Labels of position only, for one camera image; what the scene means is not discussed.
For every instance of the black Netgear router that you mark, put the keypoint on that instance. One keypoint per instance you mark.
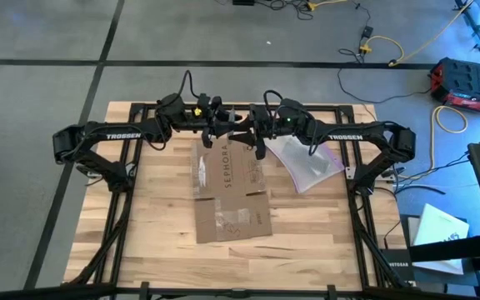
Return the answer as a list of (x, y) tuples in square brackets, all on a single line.
[(398, 264)]

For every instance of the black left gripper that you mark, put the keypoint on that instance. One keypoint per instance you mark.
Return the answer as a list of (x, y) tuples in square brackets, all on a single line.
[(190, 118)]

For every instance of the brown Sephora cardboard box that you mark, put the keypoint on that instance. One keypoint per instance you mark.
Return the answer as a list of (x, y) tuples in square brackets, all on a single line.
[(231, 196)]

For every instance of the black power adapter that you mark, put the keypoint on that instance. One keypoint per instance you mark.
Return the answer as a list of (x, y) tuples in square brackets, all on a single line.
[(367, 31)]

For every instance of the white booklet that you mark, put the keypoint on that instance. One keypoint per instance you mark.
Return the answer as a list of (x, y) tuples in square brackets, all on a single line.
[(438, 229)]

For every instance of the white mesh pouch purple trim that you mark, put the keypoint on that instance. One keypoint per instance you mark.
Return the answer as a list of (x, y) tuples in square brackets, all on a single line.
[(306, 158)]

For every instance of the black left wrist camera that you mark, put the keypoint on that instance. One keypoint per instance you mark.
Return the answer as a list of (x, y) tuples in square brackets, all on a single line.
[(207, 140)]

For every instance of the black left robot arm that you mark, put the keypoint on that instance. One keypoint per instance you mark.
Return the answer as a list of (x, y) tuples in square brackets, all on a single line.
[(111, 137)]

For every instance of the black power strip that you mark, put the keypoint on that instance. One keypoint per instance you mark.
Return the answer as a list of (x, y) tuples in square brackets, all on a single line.
[(243, 2)]

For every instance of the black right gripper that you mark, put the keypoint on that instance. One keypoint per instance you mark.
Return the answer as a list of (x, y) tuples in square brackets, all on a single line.
[(281, 121)]

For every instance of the grey metal mounting plate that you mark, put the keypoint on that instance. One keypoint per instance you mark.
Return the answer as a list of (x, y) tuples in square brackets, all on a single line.
[(350, 173)]

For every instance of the red black toolbox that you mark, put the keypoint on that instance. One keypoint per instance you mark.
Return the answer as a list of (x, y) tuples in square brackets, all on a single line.
[(469, 81)]

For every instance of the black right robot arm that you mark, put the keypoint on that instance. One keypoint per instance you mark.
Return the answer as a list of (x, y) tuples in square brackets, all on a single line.
[(369, 137)]

